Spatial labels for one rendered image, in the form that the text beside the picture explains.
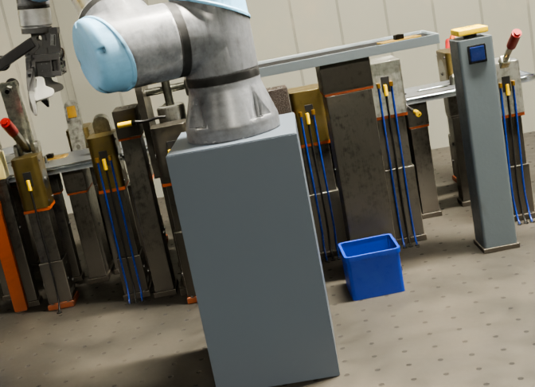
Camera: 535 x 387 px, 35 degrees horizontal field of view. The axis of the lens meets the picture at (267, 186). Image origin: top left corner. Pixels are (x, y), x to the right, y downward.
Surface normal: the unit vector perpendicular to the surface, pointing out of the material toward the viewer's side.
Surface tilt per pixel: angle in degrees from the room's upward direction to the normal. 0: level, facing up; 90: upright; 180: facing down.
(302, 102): 90
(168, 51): 100
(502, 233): 90
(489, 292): 0
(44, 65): 90
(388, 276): 90
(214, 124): 73
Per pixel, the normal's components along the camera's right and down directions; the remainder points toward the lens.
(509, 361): -0.18, -0.96
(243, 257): -0.02, 0.24
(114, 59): 0.37, 0.28
